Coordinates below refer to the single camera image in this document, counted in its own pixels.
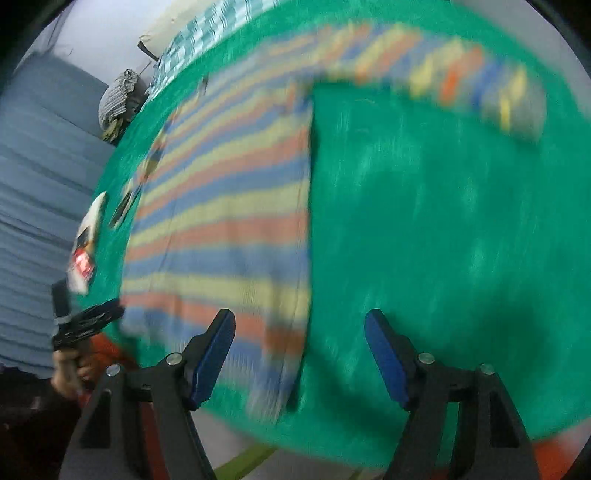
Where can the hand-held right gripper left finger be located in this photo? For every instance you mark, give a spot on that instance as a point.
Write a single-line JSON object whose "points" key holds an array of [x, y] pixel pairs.
{"points": [[210, 364]]}

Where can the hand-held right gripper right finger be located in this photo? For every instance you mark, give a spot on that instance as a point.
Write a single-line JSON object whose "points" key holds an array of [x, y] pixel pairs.
{"points": [[388, 364]]}

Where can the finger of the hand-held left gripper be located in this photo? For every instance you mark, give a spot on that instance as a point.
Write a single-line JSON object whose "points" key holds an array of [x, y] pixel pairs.
{"points": [[97, 316]]}

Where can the striped knit sweater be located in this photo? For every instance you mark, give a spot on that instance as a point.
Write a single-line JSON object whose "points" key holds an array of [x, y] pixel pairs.
{"points": [[221, 221]]}

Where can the person's left hand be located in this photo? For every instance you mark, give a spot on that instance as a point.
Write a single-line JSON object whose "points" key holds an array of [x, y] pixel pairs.
{"points": [[69, 374]]}

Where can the person's orange clothing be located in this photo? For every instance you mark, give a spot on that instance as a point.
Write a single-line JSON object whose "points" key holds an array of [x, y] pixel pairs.
{"points": [[108, 350]]}

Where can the red and white packet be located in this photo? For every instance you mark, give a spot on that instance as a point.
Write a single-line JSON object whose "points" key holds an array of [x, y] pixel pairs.
{"points": [[83, 267]]}

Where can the dark cloth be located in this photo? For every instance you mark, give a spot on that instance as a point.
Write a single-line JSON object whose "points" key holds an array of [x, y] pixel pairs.
{"points": [[32, 424]]}

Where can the green floral blanket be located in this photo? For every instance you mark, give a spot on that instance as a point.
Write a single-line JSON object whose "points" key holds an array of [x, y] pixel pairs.
{"points": [[425, 230]]}

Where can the yellow-green cloth pile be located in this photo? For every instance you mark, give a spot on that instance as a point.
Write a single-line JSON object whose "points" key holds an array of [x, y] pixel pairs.
{"points": [[113, 131]]}

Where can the grey checked cloth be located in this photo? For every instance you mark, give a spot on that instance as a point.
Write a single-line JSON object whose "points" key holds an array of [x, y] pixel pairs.
{"points": [[117, 94]]}

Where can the green checked bedsheet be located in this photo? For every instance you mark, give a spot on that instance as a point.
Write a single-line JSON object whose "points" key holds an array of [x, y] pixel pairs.
{"points": [[194, 41]]}

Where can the cream padded headboard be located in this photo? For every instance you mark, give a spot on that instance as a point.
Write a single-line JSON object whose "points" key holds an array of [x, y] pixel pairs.
{"points": [[173, 25]]}

